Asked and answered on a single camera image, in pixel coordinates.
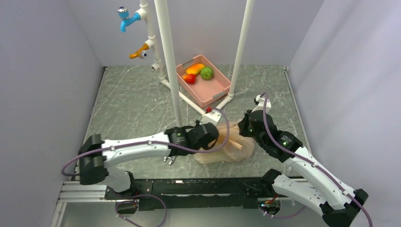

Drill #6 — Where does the translucent orange plastic bag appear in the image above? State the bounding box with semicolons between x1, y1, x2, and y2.
194;121;255;165

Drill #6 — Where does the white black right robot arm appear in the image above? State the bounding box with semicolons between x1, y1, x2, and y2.
238;110;373;227

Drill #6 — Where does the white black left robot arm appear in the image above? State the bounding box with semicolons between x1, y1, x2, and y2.
78;122;219;199

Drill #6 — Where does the red fake fruit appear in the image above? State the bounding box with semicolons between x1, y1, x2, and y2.
182;74;196;84

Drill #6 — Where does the green fake custard apple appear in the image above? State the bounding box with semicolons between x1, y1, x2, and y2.
200;67;214;80

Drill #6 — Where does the yellow orange fake mango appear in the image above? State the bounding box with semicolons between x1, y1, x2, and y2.
186;63;205;75

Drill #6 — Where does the silver open-end wrench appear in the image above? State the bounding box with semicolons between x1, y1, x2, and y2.
164;156;177;165

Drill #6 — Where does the pink perforated plastic basket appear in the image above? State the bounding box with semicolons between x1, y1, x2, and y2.
176;54;231;109

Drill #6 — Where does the orange brass faucet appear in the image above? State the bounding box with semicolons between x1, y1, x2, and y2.
129;44;149;59

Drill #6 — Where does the blue plastic faucet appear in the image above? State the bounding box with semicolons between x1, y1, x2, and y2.
117;6;141;33

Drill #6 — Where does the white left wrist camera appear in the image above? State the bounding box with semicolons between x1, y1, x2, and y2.
200;106;222;126

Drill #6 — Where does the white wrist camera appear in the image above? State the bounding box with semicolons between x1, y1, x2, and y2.
252;93;271;114
200;106;222;126

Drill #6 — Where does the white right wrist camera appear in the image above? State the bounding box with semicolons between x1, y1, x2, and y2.
252;93;271;114

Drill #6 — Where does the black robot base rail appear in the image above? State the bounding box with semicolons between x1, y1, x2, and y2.
105;177;278;211

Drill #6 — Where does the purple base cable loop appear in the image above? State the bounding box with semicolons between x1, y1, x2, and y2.
114;193;168;227

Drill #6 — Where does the white PVC pipe frame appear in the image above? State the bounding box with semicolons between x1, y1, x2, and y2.
139;0;254;126

